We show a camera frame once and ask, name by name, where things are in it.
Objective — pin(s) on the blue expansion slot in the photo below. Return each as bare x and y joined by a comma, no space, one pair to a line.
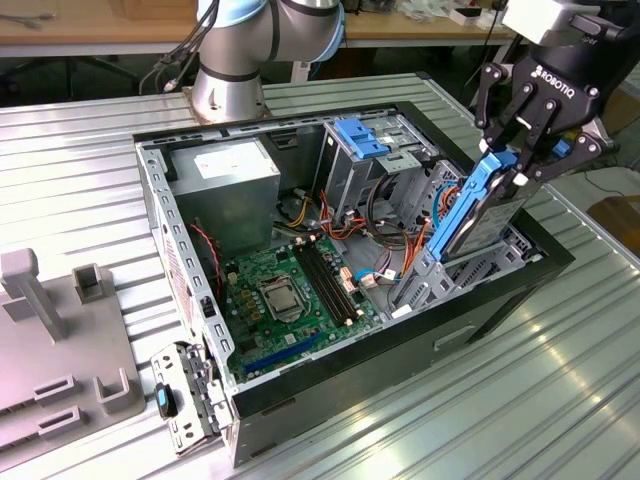
280,356

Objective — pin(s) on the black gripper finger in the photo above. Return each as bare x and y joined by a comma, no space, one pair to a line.
492,100
537,145

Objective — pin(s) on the black blue bracket lever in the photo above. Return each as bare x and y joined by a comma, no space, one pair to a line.
162,400

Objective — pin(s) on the silver expansion slot bracket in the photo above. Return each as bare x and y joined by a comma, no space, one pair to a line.
172,365

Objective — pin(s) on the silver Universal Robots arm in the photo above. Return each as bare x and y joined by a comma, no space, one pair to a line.
225,95

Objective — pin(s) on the grey optical drive cage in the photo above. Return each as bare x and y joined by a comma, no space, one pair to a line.
345,175

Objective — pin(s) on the brown cardboard box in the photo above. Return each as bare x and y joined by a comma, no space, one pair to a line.
627,112
617,220

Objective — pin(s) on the black RAM slot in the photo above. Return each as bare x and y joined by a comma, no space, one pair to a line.
333,282
319,282
326,282
340,282

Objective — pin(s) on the blue plastic drive latch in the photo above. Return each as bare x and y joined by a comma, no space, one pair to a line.
362,142

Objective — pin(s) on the grey power supply unit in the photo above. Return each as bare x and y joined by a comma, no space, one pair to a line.
225,200

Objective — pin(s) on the wooden desk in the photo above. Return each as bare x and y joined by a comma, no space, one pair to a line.
100,30
400,30

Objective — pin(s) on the black open PC case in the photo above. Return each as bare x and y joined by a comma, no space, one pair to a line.
400,360

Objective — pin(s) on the silver CPU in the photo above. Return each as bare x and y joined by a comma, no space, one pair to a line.
281,300

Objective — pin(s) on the green motherboard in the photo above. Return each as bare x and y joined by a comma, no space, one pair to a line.
282,332

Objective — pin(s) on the CPU socket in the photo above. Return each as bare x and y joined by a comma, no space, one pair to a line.
290,317

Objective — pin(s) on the grey parts rack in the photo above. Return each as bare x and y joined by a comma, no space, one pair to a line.
50,360

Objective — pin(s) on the black case fan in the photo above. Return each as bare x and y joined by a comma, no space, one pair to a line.
218,285

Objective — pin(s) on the hard disk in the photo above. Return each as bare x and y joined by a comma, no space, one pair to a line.
480,220

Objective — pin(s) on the grey metal disk bay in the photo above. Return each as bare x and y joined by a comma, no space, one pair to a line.
430,285

